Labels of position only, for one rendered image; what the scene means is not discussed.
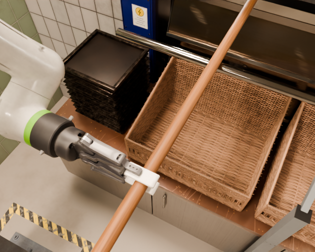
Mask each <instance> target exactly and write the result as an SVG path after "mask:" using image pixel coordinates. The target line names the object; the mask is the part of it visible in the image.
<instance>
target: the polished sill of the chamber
mask: <svg viewBox="0 0 315 252"><path fill-rule="evenodd" d="M225 1H228V2H232V3H236V4H239V5H243V6H244V5H245V3H246V2H247V0H225ZM253 8H254V9H257V10H261V11H264V12H268V13H271V14H275V15H279V16H282V17H286V18H289V19H293V20H297V21H300V22H304V23H307V24H311V25H315V4H313V3H309V2H305V1H301V0H257V2H256V4H255V6H254V7H253Z"/></svg>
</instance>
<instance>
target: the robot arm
mask: <svg viewBox="0 0 315 252"><path fill-rule="evenodd" d="M0 70H1V71H3V72H6V73H7V74H9V75H11V79H10V82H9V83H8V85H7V87H6V88H5V90H4V91H3V93H2V94H1V96H0V135H1V136H3V137H5V138H7V139H11V140H16V141H19V142H22V143H25V144H27V145H29V146H31V147H33V148H35V149H37V150H38V151H40V152H39V155H43V154H46V155H48V156H50V157H52V158H57V157H60V158H62V159H64V160H66V161H68V162H73V161H75V160H77V159H81V161H82V162H84V163H85V164H87V165H91V167H90V169H91V170H92V171H95V172H98V173H100V174H103V175H105V176H107V177H109V178H111V179H113V180H115V181H117V182H120V183H122V184H125V183H126V182H127V183H129V184H131V185H133V183H134V182H135V181H138V182H140V183H142V184H144V185H146V186H148V188H147V190H146V191H145V192H146V193H148V194H150V195H152V196H153V195H154V194H155V192H156V190H157V188H158V187H159V185H160V183H159V182H157V181H158V179H159V178H160V175H158V174H156V173H154V172H152V171H150V170H148V169H145V168H143V167H141V166H139V165H137V164H135V163H133V162H130V160H128V159H127V158H126V157H127V155H126V154H124V153H123V152H121V151H119V150H117V149H115V148H113V147H111V146H109V145H107V144H105V143H103V142H102V141H100V140H98V139H96V138H94V137H93V136H91V135H90V134H89V133H85V132H84V131H82V130H80V129H78V128H76V127H75V125H74V123H73V122H72V120H73V119H74V117H73V116H72V115H71V116H70V117H69V118H66V117H64V116H59V115H57V114H55V113H53V112H51V111H49V110H47V107H48V105H49V103H50V100H51V99H52V97H53V95H54V94H55V92H56V90H57V89H58V87H59V85H60V84H61V82H62V81H63V79H64V76H65V65H64V62H63V60H62V58H61V57H60V56H59V55H58V54H57V53H56V52H55V51H53V50H52V49H50V48H48V47H46V46H44V45H42V44H40V43H38V42H37V41H35V40H33V39H31V38H29V37H28V36H26V35H24V34H23V33H21V32H20V31H18V30H17V29H15V28H14V27H12V26H10V25H9V24H7V23H6V22H4V21H3V20H1V19H0Z"/></svg>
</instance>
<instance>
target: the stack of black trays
mask: <svg viewBox="0 0 315 252"><path fill-rule="evenodd" d="M149 51H150V49H149V48H147V47H144V46H141V45H139V44H136V43H133V42H130V41H127V40H124V39H121V38H119V37H116V36H115V35H112V34H110V33H107V32H104V31H102V30H99V29H95V30H94V31H93V32H92V33H91V34H90V35H89V36H88V37H87V38H86V39H85V40H84V41H83V42H82V43H81V44H79V45H78V46H77V47H76V48H75V49H74V50H73V51H72V52H71V53H70V54H69V55H68V56H67V57H66V58H65V59H64V60H63V63H64V67H65V74H64V78H65V80H64V81H63V82H64V83H66V84H65V86H67V87H66V88H67V89H69V90H68V91H67V93H69V95H70V96H71V97H70V99H72V100H71V102H74V104H73V106H75V108H76V110H75V111H76V112H78V113H80V114H82V115H84V116H86V117H88V118H90V119H92V120H94V121H96V122H98V123H100V124H102V125H104V126H106V127H108V128H110V129H112V130H114V131H116V132H118V133H120V134H121V135H122V133H123V132H124V131H125V130H126V128H127V127H128V126H129V124H130V123H131V122H132V120H133V119H134V118H135V116H136V115H137V114H138V113H139V111H140V110H141V108H142V107H143V106H144V103H145V102H146V101H147V99H148V97H149V96H150V94H151V93H150V92H149V90H150V89H151V88H150V83H149V81H150V79H149V77H150V75H149V73H150V72H149V69H150V68H149V65H148V64H149V63H150V62H151V61H150V60H148V59H149V57H147V55H148V54H149V53H148V52H149Z"/></svg>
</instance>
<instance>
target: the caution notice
mask: <svg viewBox="0 0 315 252"><path fill-rule="evenodd" d="M132 16H133V24H134V25H136V26H139V27H142V28H145V29H148V16H147V8H144V7H141V6H138V5H135V4H132Z"/></svg>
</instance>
